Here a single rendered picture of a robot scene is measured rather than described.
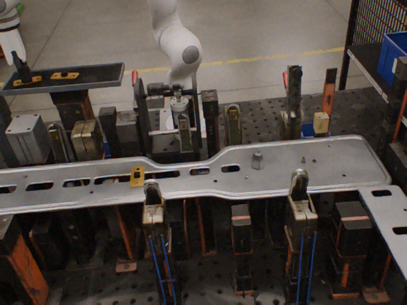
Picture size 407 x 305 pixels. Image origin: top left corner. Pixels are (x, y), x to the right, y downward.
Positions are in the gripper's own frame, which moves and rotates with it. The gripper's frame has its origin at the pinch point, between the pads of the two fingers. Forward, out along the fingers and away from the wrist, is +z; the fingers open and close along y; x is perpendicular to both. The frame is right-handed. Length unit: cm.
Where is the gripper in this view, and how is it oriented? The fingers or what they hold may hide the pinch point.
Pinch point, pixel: (25, 74)
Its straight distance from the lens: 142.9
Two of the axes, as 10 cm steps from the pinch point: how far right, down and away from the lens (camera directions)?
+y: 3.2, 5.6, -7.7
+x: 9.5, -2.6, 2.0
